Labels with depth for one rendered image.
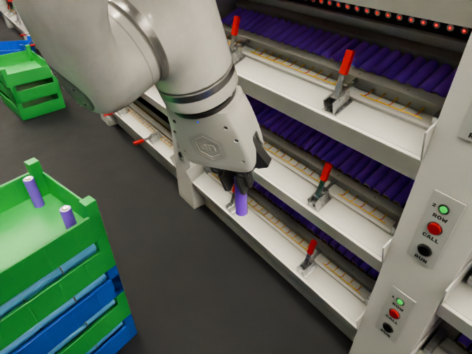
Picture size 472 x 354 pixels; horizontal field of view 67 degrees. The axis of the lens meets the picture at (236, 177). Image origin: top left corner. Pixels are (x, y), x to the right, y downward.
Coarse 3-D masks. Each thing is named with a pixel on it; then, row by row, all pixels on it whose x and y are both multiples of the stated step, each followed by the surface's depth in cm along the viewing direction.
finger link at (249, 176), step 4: (248, 172) 47; (236, 176) 48; (248, 176) 49; (252, 176) 50; (236, 180) 48; (240, 180) 48; (244, 180) 49; (248, 180) 49; (252, 180) 50; (240, 184) 48; (244, 184) 50; (248, 184) 49; (252, 184) 50; (240, 188) 49; (244, 188) 50; (248, 188) 51; (240, 192) 50; (244, 192) 50
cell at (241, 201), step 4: (236, 184) 51; (236, 188) 52; (236, 192) 52; (236, 196) 53; (240, 196) 52; (244, 196) 52; (236, 200) 53; (240, 200) 53; (244, 200) 53; (236, 204) 53; (240, 204) 53; (244, 204) 53; (236, 208) 54; (240, 208) 53; (244, 208) 53; (236, 212) 54; (240, 212) 54; (244, 212) 54
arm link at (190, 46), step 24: (120, 0) 27; (144, 0) 27; (168, 0) 27; (192, 0) 28; (144, 24) 27; (168, 24) 28; (192, 24) 29; (216, 24) 31; (168, 48) 29; (192, 48) 30; (216, 48) 32; (168, 72) 31; (192, 72) 32; (216, 72) 33
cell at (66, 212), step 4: (60, 208) 57; (64, 208) 57; (68, 208) 57; (60, 212) 57; (64, 212) 56; (68, 212) 57; (72, 212) 58; (64, 216) 57; (68, 216) 57; (72, 216) 58; (64, 220) 57; (68, 220) 58; (72, 220) 58; (68, 224) 58; (72, 224) 58
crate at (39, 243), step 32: (32, 160) 66; (0, 192) 64; (64, 192) 64; (0, 224) 63; (32, 224) 63; (64, 224) 63; (96, 224) 59; (0, 256) 57; (32, 256) 52; (64, 256) 56; (0, 288) 49
